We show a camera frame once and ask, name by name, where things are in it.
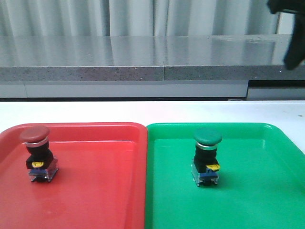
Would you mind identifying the white pleated curtain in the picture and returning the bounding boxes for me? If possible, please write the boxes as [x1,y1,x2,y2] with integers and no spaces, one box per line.
[0,0,280,37]

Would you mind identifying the red mushroom push button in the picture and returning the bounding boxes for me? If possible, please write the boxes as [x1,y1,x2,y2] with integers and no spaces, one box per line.
[20,125,59,182]

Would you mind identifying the grey granite counter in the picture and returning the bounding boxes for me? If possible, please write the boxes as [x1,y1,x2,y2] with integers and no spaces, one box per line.
[0,35,305,101]

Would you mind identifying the red plastic tray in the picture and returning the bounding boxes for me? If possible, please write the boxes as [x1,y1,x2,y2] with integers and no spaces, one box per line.
[0,123,147,229]

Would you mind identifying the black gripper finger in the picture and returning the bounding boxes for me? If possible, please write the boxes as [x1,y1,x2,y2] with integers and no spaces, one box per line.
[267,0,305,70]

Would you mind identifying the green mushroom push button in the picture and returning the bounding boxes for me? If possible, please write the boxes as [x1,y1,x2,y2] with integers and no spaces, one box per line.
[191,127,223,187]

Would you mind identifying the green plastic tray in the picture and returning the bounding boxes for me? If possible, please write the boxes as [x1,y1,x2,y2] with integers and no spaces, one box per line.
[145,123,305,229]

